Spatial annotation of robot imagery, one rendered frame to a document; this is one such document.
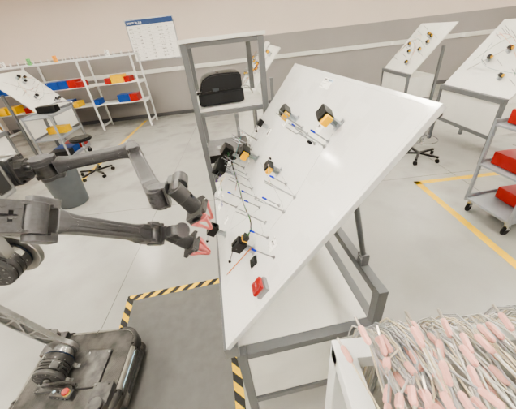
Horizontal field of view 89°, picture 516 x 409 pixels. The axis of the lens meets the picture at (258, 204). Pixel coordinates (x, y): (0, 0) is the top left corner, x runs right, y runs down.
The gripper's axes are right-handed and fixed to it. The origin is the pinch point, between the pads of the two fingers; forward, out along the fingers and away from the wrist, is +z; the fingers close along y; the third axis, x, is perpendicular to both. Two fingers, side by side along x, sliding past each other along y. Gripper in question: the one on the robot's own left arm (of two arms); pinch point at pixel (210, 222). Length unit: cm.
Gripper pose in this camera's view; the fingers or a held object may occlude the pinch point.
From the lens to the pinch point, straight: 100.1
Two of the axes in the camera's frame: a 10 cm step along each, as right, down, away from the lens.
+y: -0.6, -6.6, 7.5
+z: 5.1, 6.2, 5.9
